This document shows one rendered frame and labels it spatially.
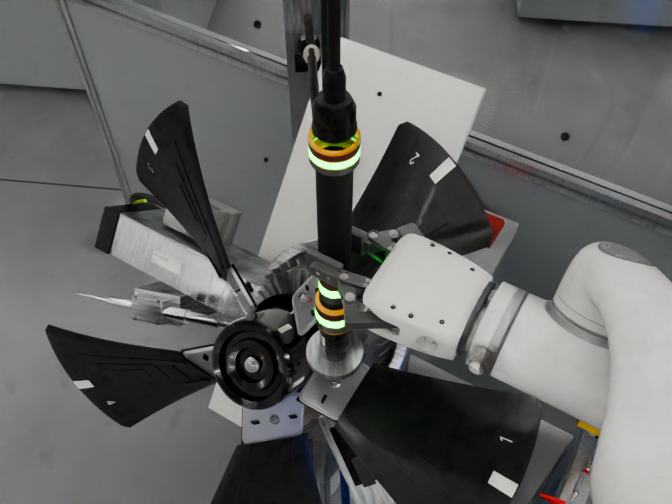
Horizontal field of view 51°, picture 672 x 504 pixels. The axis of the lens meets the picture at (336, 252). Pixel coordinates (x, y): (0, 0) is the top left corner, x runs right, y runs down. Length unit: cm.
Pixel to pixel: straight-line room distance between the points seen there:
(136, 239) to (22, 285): 153
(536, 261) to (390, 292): 106
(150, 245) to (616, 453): 84
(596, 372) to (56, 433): 193
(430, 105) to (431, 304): 49
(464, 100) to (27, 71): 251
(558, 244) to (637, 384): 111
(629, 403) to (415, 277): 23
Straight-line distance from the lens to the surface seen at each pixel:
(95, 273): 263
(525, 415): 92
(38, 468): 233
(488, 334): 63
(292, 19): 121
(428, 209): 83
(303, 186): 115
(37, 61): 327
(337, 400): 93
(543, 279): 172
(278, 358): 90
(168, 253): 116
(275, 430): 101
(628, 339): 54
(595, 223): 154
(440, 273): 66
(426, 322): 63
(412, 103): 108
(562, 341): 62
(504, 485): 90
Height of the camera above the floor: 202
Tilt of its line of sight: 52 degrees down
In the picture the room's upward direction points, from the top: straight up
